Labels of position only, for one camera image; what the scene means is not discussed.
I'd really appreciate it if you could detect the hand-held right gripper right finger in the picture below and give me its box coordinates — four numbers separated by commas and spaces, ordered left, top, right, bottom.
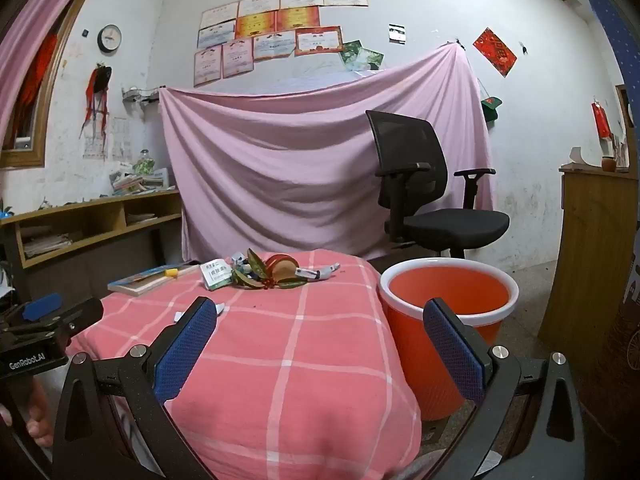
422, 297, 586, 480

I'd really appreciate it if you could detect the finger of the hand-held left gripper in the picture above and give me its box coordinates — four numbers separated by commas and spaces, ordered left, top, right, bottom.
0, 293, 64, 332
49, 297, 104, 349

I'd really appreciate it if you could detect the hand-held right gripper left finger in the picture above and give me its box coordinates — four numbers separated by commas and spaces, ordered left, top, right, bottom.
52, 296, 218, 480

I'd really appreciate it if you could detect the orange plastic bucket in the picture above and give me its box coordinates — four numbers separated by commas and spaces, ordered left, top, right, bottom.
378, 257, 520, 421

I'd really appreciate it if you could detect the white green medicine packet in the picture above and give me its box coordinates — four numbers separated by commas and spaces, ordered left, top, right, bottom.
200, 259, 234, 291

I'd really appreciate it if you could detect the silver blue wrapper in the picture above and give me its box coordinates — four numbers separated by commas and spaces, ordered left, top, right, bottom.
295, 262, 342, 281

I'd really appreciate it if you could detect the person's left hand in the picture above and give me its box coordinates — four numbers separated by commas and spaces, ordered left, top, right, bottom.
24, 374, 55, 449

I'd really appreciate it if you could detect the blue cover book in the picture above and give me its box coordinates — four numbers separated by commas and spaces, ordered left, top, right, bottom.
107, 262, 201, 297

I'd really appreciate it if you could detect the wooden shelf unit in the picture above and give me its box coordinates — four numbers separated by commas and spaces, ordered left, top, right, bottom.
0, 190, 183, 271

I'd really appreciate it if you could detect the red checked blanket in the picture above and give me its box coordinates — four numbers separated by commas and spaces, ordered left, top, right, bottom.
65, 249, 423, 480

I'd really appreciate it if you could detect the black office chair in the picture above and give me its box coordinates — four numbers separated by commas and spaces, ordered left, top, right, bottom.
365, 110, 511, 261

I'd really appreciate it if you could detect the stack of books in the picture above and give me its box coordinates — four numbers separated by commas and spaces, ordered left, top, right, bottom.
110, 167, 177, 196

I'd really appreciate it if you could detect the glass jar with green contents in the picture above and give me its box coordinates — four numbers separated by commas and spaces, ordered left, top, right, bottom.
132, 149, 158, 177

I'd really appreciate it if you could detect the brown printed cloth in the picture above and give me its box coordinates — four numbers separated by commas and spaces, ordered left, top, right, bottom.
575, 230, 640, 461

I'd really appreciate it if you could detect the wooden cabinet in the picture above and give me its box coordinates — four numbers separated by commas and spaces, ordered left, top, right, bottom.
537, 164, 640, 361

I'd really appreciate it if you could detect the pink hanging sheet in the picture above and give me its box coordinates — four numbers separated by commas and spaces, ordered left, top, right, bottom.
159, 42, 497, 262

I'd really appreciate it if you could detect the red tassel ornament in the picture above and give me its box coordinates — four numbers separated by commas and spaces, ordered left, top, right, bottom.
80, 62, 113, 139

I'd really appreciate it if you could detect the red hanging cloth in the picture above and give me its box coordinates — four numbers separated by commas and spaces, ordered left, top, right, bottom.
17, 32, 57, 138

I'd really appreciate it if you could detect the red hanging charm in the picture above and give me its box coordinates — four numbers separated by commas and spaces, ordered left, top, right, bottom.
591, 101, 613, 139

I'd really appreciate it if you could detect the pink window curtain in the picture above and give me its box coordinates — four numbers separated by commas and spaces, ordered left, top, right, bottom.
0, 0, 107, 128

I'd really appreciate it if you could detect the framed picture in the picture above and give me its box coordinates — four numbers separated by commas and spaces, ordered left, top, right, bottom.
615, 84, 637, 129

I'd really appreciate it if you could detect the blue dotted curtain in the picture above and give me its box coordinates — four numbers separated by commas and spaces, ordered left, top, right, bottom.
560, 0, 640, 78

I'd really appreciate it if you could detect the paper wall calendar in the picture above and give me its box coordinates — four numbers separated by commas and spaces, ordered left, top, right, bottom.
82, 117, 132, 161

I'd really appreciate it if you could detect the wooden window frame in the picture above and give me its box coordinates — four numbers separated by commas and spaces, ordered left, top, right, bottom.
0, 0, 110, 169

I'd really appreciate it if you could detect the wire wall shelf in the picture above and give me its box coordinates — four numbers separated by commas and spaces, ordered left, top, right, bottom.
122, 85, 161, 107

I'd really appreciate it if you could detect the round wall clock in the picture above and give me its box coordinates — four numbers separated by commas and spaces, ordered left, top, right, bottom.
97, 25, 123, 54

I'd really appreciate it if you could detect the red paper wall decoration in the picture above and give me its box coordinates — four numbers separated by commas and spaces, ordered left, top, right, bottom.
472, 27, 518, 78

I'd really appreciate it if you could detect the group of wall certificates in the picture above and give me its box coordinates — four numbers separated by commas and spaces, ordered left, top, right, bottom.
192, 0, 371, 87

